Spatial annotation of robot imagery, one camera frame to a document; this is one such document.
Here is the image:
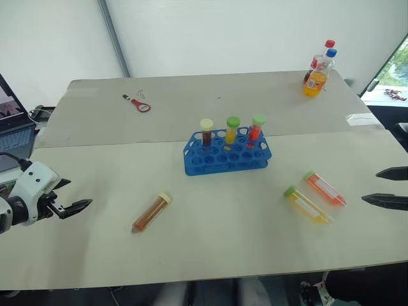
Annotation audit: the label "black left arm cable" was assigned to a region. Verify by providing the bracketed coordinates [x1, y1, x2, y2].
[0, 152, 33, 173]

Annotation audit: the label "small colourful parts pile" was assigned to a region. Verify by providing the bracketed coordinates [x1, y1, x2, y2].
[383, 88, 408, 101]

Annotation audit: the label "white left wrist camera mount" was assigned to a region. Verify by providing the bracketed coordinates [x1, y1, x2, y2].
[11, 161, 62, 226]

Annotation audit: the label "blue test tube rack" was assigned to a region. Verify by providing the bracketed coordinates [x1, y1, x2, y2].
[183, 126, 273, 177]

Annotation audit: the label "orange tube green cap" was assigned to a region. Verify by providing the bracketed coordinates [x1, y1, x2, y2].
[302, 170, 348, 208]

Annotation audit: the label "brown tube cream cap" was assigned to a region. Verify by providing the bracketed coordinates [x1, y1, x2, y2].
[200, 118, 214, 152]
[131, 191, 173, 235]

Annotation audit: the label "black patterned shoe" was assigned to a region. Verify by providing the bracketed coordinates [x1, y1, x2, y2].
[298, 279, 336, 306]

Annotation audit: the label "clear tape strip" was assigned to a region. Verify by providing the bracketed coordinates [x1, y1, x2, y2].
[345, 112, 384, 129]

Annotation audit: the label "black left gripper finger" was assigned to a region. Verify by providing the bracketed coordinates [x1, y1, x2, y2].
[52, 178, 72, 193]
[58, 199, 94, 220]

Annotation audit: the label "cola bottle red cap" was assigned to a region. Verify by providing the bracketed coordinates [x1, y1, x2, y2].
[303, 39, 337, 85]

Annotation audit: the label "red handled small tool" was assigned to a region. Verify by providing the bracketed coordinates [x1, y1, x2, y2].
[130, 98, 152, 113]

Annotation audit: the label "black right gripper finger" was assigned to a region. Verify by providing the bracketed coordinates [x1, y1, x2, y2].
[361, 193, 408, 212]
[375, 166, 408, 183]

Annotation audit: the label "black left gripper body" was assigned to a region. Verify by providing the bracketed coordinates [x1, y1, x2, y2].
[36, 189, 69, 221]

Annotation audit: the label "yellow tube green cap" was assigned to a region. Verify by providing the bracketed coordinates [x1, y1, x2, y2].
[283, 185, 334, 226]
[224, 115, 241, 151]

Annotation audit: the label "red tube green cap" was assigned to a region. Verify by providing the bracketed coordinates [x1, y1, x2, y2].
[246, 114, 267, 149]

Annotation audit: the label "cables beside laptop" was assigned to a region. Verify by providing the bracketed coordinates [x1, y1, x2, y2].
[29, 104, 54, 122]

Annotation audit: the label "grey metal pole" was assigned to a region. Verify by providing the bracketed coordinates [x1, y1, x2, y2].
[96, 0, 132, 78]

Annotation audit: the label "open laptop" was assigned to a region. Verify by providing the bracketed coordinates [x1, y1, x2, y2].
[0, 73, 38, 173]

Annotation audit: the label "orange soda bottle blue cap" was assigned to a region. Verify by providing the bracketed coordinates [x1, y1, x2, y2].
[302, 48, 339, 98]

